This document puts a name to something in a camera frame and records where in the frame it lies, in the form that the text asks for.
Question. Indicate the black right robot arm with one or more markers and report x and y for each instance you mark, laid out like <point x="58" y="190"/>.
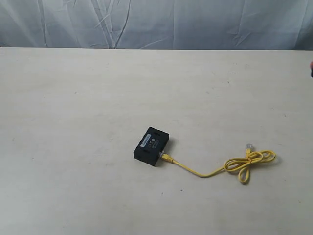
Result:
<point x="311" y="67"/>

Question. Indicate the grey wrinkled backdrop cloth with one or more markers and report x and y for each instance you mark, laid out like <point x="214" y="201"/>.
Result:
<point x="158" y="24"/>

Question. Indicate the small black electronic box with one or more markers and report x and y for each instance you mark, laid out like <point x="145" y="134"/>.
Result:
<point x="151" y="146"/>

